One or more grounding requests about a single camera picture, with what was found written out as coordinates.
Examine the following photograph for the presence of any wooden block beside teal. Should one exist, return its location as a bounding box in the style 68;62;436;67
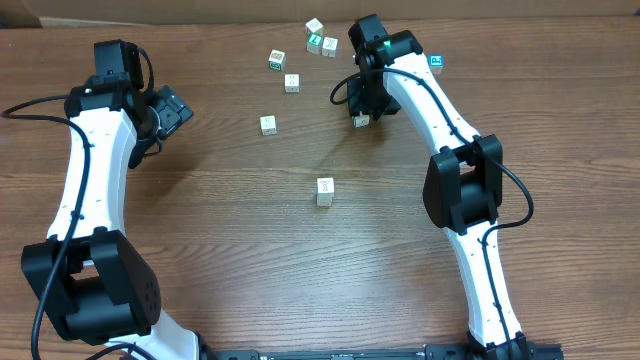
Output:
321;37;338;58

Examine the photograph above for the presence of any red sided picture block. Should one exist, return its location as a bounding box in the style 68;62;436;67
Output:
353;115;370;128

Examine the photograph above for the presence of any cardboard back wall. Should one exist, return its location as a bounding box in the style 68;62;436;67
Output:
1;0;639;25

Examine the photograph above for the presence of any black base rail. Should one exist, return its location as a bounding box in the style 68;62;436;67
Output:
205;345;472;360

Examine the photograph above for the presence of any blue letter P block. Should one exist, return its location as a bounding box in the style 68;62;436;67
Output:
429;54;444;75

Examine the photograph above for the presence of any red sided wooden block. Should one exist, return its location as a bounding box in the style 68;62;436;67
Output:
284;74;300;93

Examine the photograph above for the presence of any teal letter wooden block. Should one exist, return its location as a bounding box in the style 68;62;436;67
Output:
306;33;323;55

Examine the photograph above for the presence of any far left wooden block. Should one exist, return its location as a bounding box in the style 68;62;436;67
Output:
260;115;277;136

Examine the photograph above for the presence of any green edged wooden block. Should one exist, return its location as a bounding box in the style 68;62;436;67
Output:
268;49;286;72

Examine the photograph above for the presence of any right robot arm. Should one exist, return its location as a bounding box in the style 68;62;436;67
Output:
342;25;532;359

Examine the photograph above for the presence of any blue letter wooden block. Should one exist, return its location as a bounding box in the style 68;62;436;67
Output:
316;177;335;207

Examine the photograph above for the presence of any plain top wooden block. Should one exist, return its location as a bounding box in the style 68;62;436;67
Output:
305;18;324;36

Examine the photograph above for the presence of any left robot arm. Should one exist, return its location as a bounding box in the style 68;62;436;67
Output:
21;80;207;359

